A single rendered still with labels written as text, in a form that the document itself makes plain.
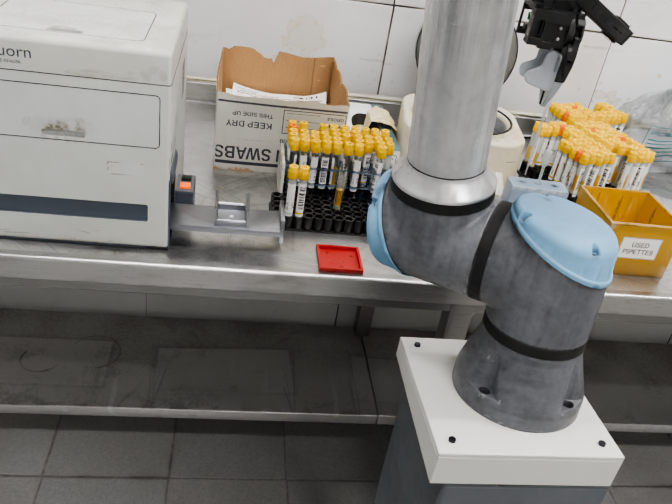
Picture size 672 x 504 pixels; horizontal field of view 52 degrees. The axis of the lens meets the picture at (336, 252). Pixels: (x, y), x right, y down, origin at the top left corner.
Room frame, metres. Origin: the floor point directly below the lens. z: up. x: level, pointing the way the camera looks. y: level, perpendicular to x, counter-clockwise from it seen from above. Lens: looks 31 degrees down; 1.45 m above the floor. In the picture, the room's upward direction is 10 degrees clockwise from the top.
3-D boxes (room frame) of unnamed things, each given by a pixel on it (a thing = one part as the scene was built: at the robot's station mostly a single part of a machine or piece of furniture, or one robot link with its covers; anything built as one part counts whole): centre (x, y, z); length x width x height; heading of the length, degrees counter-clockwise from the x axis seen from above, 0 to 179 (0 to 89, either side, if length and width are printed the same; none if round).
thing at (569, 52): (1.09, -0.29, 1.21); 0.05 x 0.02 x 0.09; 6
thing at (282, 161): (1.15, 0.02, 0.91); 0.20 x 0.10 x 0.07; 101
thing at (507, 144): (1.33, -0.20, 0.94); 0.30 x 0.24 x 0.12; 2
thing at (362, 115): (1.34, -0.02, 0.92); 0.24 x 0.12 x 0.10; 11
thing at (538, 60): (1.13, -0.27, 1.16); 0.06 x 0.03 x 0.09; 96
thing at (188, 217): (0.92, 0.19, 0.92); 0.21 x 0.07 x 0.05; 101
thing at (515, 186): (1.12, -0.32, 0.92); 0.10 x 0.07 x 0.10; 96
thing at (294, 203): (1.04, 0.04, 0.93); 0.17 x 0.09 x 0.11; 101
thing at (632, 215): (1.09, -0.48, 0.93); 0.13 x 0.13 x 0.10; 10
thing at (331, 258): (0.92, -0.01, 0.88); 0.07 x 0.07 x 0.01; 11
